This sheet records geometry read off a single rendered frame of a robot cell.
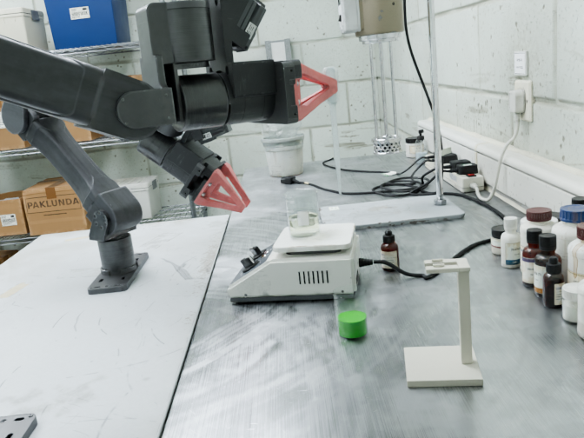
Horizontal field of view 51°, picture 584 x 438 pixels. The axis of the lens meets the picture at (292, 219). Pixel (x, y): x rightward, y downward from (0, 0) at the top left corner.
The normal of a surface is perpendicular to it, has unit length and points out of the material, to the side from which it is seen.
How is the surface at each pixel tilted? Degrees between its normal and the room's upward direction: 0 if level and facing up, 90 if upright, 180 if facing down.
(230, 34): 90
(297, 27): 90
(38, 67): 85
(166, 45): 90
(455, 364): 0
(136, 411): 0
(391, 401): 0
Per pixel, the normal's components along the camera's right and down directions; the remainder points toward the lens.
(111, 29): -0.04, 0.29
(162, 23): 0.52, 0.16
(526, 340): -0.11, -0.96
